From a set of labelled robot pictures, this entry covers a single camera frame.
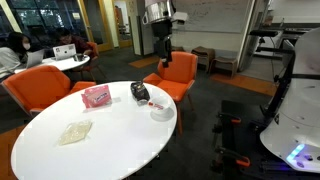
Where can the red white small packet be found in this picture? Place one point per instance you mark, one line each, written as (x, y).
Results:
(155, 106)

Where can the silver laptop with logo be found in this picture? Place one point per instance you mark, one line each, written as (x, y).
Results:
(64, 51)

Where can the black robot mounting cart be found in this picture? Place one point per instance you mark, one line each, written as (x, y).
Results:
(233, 140)

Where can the person wearing face mask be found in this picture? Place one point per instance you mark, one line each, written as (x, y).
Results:
(11, 55)

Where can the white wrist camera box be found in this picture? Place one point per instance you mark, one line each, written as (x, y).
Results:
(180, 17)

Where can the orange armchair wide seat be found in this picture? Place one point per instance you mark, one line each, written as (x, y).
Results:
(36, 87)

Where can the small round white table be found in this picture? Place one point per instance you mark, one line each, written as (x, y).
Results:
(63, 63)

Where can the clear plastic bag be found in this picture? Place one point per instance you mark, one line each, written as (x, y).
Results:
(75, 132)

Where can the white bowl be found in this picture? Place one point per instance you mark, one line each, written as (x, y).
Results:
(160, 107)

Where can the orange chair behind person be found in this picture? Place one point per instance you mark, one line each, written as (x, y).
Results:
(93, 53)

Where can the pink snack packet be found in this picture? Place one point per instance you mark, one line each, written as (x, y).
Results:
(96, 96)

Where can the grey open laptop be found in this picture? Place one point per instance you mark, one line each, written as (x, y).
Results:
(34, 59)

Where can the black background equipment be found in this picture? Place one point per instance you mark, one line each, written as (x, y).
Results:
(276, 38)

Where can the whiteboard with writing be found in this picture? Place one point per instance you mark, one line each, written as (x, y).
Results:
(213, 15)

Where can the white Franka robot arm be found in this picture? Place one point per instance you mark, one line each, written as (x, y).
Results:
(300, 110)

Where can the brown wooden stool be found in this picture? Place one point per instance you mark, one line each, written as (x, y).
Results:
(224, 64)
(203, 55)

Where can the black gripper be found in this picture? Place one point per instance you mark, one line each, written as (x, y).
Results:
(162, 36)

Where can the person in dark red top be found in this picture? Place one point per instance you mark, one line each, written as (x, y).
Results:
(74, 40)

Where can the orange black clamp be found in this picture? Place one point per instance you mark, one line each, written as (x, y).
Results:
(233, 159)
(230, 119)

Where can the orange armchair wooden legs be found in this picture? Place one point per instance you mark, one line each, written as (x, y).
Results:
(176, 78)

